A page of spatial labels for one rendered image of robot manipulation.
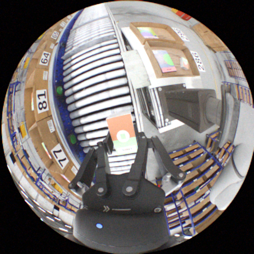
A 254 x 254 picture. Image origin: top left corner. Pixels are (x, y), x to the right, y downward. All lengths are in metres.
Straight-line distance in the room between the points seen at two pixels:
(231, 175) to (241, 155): 0.08
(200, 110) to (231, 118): 0.15
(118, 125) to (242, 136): 0.36
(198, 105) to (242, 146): 0.25
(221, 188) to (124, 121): 0.41
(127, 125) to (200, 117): 0.29
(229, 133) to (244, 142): 0.09
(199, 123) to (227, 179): 0.28
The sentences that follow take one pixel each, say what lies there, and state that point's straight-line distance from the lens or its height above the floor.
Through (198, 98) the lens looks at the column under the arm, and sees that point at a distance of 0.34.
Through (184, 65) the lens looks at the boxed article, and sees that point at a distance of 0.72.
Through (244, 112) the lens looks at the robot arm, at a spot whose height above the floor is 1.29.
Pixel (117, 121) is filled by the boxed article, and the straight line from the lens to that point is 0.18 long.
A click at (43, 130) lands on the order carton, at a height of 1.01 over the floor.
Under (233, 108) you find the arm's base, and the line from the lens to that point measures 0.31.
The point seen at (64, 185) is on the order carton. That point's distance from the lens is 1.05.
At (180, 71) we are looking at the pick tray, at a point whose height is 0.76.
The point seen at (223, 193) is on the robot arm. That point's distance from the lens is 0.38.
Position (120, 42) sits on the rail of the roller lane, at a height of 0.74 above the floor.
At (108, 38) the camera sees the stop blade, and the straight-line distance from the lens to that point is 0.75.
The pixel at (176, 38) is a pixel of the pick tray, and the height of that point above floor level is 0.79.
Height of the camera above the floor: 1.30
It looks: 70 degrees down
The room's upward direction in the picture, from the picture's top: 175 degrees clockwise
